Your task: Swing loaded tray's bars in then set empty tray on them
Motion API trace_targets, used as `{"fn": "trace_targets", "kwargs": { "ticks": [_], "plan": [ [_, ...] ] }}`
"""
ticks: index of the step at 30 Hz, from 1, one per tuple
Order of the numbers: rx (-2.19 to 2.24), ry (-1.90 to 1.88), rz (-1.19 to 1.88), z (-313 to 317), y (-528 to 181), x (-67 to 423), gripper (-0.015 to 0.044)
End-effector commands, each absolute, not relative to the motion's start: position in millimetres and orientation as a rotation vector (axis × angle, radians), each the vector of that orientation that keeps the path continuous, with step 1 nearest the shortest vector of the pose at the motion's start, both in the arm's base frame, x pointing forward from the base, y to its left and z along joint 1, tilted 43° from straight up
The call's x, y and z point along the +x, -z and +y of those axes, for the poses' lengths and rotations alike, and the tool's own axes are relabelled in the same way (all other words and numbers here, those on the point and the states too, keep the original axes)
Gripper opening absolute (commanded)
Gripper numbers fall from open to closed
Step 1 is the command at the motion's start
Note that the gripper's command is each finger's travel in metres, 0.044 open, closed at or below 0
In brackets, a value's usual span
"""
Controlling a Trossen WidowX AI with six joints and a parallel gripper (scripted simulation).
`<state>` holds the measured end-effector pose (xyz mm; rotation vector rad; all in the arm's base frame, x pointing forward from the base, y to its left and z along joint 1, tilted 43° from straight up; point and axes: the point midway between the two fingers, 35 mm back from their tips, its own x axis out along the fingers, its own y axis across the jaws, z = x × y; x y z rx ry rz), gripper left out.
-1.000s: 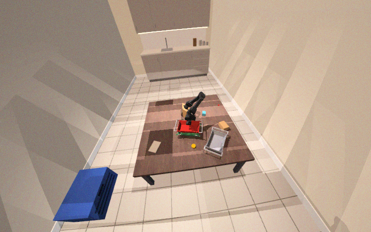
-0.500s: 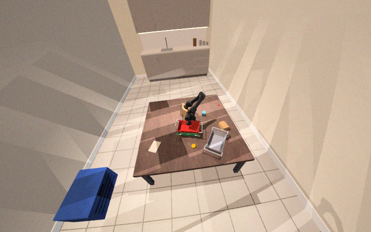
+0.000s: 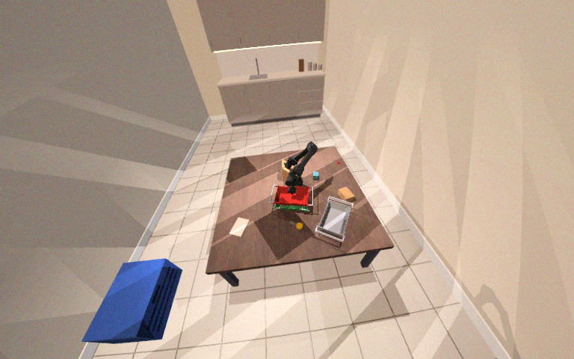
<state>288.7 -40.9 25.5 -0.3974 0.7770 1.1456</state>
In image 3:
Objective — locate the green plastic tray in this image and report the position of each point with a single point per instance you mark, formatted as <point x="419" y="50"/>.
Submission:
<point x="295" y="208"/>

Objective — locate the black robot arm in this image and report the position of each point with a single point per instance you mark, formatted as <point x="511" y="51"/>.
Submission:
<point x="307" y="153"/>

